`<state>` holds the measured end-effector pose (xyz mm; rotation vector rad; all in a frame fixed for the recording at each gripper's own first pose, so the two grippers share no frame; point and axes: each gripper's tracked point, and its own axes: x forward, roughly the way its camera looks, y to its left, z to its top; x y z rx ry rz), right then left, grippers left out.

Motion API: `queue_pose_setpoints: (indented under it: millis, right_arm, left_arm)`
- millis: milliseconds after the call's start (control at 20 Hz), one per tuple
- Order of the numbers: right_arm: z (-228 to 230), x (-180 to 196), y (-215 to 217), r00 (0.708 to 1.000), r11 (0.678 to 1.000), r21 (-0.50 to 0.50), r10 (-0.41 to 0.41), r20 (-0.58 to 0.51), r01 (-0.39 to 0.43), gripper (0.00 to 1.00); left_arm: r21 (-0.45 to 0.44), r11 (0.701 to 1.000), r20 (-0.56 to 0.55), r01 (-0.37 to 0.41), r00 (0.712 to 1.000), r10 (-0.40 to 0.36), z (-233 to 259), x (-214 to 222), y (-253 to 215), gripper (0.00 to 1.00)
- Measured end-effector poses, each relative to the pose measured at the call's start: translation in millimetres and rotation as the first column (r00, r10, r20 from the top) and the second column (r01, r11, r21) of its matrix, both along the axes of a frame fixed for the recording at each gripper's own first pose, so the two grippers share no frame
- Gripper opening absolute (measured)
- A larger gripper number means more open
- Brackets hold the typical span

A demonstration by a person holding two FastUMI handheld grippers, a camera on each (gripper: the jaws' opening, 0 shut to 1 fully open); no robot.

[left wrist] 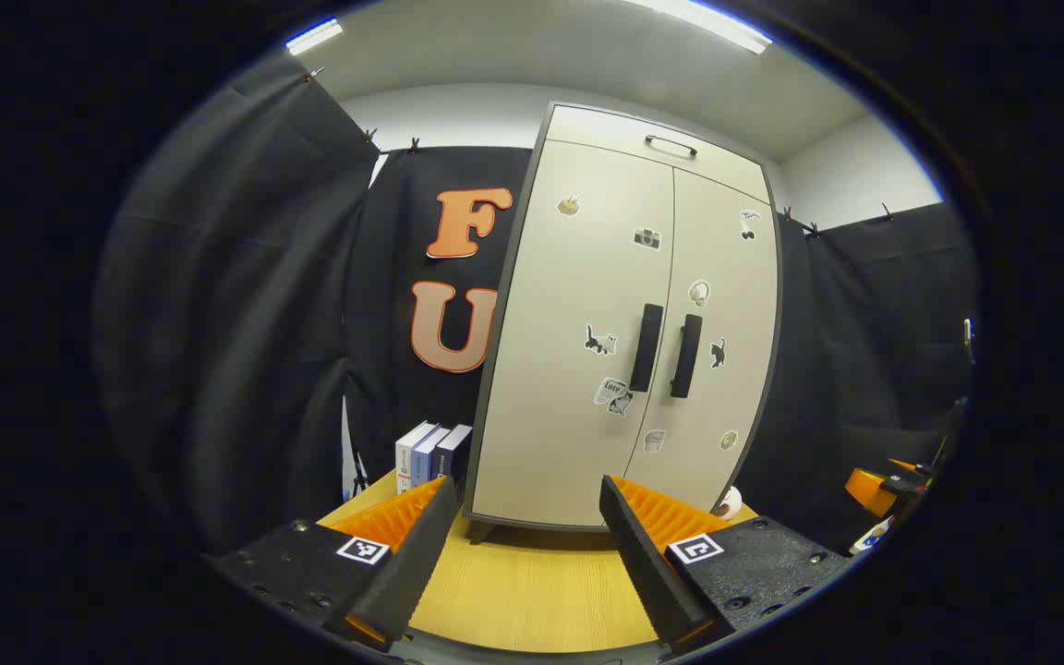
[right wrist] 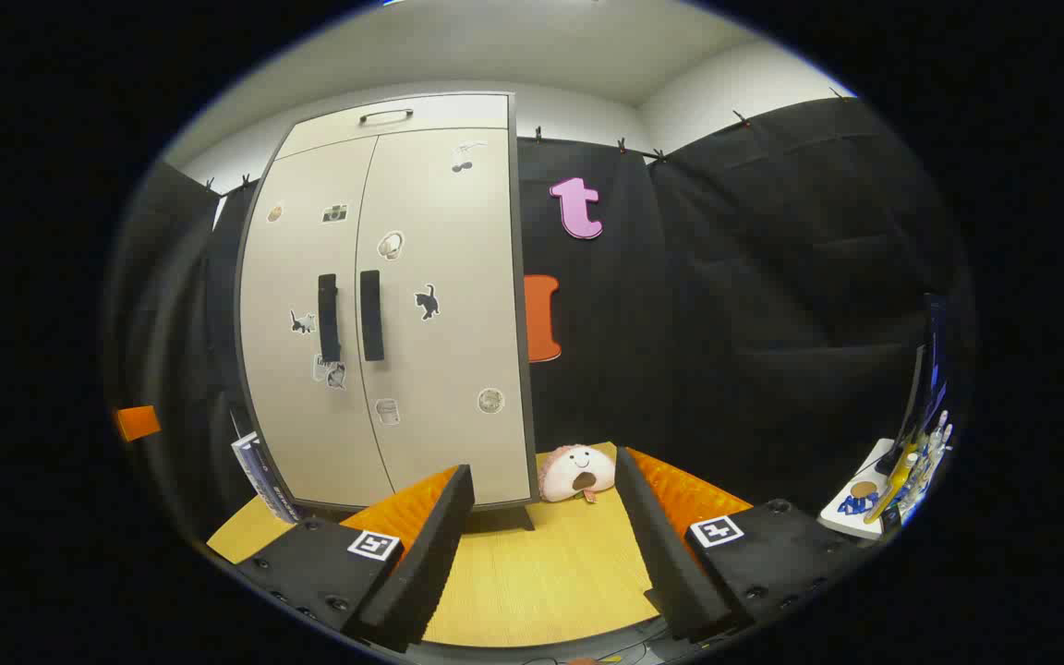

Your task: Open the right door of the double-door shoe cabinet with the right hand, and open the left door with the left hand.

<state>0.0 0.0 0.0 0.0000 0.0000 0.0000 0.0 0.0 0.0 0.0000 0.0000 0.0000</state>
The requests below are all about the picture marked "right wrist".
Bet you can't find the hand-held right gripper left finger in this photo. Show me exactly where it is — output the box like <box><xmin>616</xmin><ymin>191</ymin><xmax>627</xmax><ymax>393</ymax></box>
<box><xmin>235</xmin><ymin>465</ymin><xmax>476</xmax><ymax>655</ymax></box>

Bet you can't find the camera sticker shoe cabinet door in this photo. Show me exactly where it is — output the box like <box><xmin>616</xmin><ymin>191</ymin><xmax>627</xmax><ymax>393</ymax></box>
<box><xmin>238</xmin><ymin>137</ymin><xmax>394</xmax><ymax>509</ymax></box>

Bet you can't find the black backdrop cloth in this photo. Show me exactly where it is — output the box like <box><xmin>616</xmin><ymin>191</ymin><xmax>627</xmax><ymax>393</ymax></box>
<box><xmin>105</xmin><ymin>97</ymin><xmax>972</xmax><ymax>546</ymax></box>

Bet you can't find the black computer monitor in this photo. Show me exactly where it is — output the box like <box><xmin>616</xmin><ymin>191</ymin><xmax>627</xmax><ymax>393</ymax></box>
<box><xmin>892</xmin><ymin>294</ymin><xmax>950</xmax><ymax>463</ymax></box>

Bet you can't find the group of clear bottles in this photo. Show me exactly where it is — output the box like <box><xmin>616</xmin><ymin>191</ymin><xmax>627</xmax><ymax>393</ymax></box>
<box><xmin>911</xmin><ymin>411</ymin><xmax>955</xmax><ymax>500</ymax></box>

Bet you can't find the yellow tool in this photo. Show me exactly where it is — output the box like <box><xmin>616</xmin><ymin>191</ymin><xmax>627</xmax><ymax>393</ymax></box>
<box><xmin>864</xmin><ymin>443</ymin><xmax>916</xmax><ymax>525</ymax></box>

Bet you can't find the beige double-door shoe cabinet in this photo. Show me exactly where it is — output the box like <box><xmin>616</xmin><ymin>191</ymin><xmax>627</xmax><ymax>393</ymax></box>
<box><xmin>235</xmin><ymin>91</ymin><xmax>540</xmax><ymax>532</ymax></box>

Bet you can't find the grey-blue book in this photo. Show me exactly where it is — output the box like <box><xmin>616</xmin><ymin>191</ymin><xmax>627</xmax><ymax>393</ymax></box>
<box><xmin>250</xmin><ymin>443</ymin><xmax>304</xmax><ymax>525</ymax></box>

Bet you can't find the pink white plush toy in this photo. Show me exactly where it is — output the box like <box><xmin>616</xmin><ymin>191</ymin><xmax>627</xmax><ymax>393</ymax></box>
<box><xmin>538</xmin><ymin>443</ymin><xmax>621</xmax><ymax>504</ymax></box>

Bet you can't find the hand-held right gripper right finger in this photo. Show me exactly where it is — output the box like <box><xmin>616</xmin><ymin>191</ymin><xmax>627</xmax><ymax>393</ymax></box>
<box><xmin>615</xmin><ymin>446</ymin><xmax>875</xmax><ymax>645</ymax></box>

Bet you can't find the headphone sticker shoe cabinet door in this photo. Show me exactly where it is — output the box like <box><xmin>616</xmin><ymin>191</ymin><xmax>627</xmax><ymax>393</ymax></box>
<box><xmin>354</xmin><ymin>127</ymin><xmax>533</xmax><ymax>507</ymax></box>

